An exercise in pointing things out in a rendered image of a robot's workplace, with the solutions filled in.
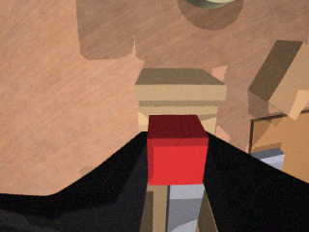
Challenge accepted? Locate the beige roll of masking tape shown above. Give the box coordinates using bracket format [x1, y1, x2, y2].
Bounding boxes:
[185, 0, 234, 9]

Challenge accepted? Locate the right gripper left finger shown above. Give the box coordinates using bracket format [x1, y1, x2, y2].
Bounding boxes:
[0, 131, 149, 232]

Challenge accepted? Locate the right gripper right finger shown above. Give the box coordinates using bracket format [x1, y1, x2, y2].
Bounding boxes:
[203, 131, 309, 232]

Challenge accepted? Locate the red cube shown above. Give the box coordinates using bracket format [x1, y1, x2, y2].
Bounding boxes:
[147, 115, 209, 186]

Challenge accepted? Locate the small wooden block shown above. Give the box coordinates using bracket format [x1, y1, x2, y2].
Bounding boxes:
[248, 40, 309, 120]

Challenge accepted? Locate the grey square stick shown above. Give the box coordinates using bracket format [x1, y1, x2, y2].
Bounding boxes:
[165, 182, 205, 232]

